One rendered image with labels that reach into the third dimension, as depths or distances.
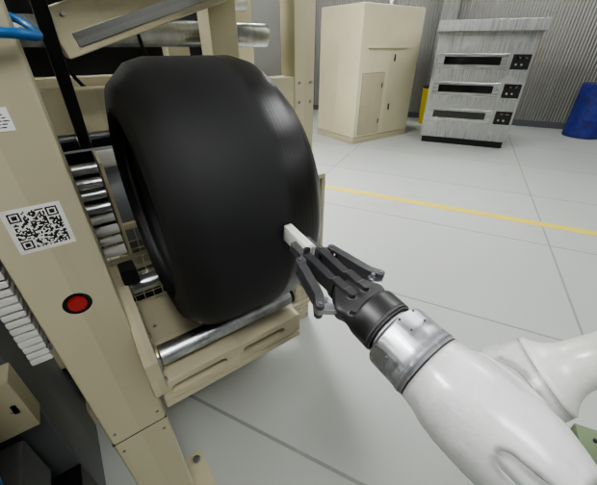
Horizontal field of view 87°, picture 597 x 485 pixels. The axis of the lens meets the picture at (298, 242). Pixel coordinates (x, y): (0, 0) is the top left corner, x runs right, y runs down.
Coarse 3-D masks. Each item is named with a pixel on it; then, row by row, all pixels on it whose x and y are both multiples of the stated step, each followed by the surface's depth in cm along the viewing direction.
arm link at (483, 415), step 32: (448, 352) 33; (480, 352) 35; (416, 384) 33; (448, 384) 31; (480, 384) 30; (512, 384) 30; (416, 416) 34; (448, 416) 30; (480, 416) 28; (512, 416) 28; (544, 416) 28; (448, 448) 30; (480, 448) 28; (512, 448) 27; (544, 448) 26; (576, 448) 26; (480, 480) 28; (512, 480) 26; (544, 480) 25; (576, 480) 25
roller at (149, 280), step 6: (144, 276) 87; (150, 276) 88; (156, 276) 88; (138, 282) 86; (144, 282) 87; (150, 282) 87; (156, 282) 88; (138, 288) 86; (144, 288) 87; (150, 288) 88
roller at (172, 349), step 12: (276, 300) 80; (288, 300) 81; (252, 312) 76; (264, 312) 78; (204, 324) 72; (216, 324) 72; (228, 324) 73; (240, 324) 75; (180, 336) 69; (192, 336) 69; (204, 336) 70; (216, 336) 72; (156, 348) 66; (168, 348) 67; (180, 348) 68; (192, 348) 69; (168, 360) 66
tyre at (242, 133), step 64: (128, 64) 52; (192, 64) 53; (128, 128) 49; (192, 128) 45; (256, 128) 50; (128, 192) 81; (192, 192) 45; (256, 192) 49; (320, 192) 61; (192, 256) 49; (256, 256) 53
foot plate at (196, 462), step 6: (198, 450) 133; (192, 456) 131; (198, 456) 131; (186, 462) 130; (192, 462) 130; (198, 462) 130; (204, 462) 130; (192, 468) 128; (198, 468) 128; (204, 468) 128; (192, 474) 126; (198, 474) 126; (204, 474) 126; (210, 474) 126; (198, 480) 124; (204, 480) 124; (210, 480) 124
